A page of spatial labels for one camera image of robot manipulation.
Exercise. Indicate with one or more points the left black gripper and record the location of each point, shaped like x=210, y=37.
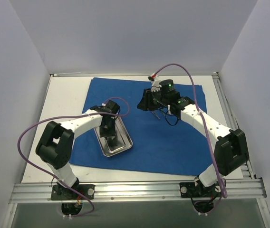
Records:
x=108, y=133

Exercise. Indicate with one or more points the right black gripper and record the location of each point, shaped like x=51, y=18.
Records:
x=148, y=100

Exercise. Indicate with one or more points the steel instrument tray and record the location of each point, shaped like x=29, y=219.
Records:
x=124, y=141

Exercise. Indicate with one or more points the blue surgical cloth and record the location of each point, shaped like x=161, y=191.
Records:
x=160, y=144

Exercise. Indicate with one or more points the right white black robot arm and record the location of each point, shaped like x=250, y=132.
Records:
x=229, y=147

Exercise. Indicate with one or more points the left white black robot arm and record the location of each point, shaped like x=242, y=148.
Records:
x=56, y=143

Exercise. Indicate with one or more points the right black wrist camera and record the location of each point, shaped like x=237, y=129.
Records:
x=162, y=89

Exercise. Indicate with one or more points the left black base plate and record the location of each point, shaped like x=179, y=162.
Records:
x=61, y=193

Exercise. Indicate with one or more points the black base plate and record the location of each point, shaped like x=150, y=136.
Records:
x=61, y=193
x=197, y=190

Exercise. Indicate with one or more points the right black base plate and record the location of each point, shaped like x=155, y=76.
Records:
x=197, y=190

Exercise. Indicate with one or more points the aluminium front rail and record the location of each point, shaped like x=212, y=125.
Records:
x=136, y=191

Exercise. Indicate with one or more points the aluminium rail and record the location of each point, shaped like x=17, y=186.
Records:
x=230, y=120
x=136, y=191

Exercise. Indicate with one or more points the aluminium right side rail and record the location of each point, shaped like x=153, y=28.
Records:
x=230, y=120

